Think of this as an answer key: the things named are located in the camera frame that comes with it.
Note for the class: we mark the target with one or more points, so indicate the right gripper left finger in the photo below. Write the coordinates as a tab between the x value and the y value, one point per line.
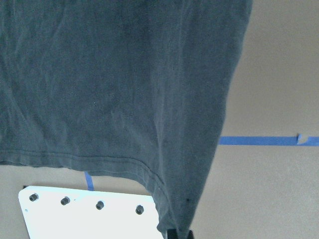
172	234

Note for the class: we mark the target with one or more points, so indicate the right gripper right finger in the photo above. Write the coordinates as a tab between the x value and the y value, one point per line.
190	235

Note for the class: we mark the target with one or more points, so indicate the black t-shirt with logo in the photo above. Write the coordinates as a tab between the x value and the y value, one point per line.
135	89

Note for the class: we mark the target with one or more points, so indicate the white pedestal column base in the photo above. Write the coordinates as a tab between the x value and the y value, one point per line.
61	213

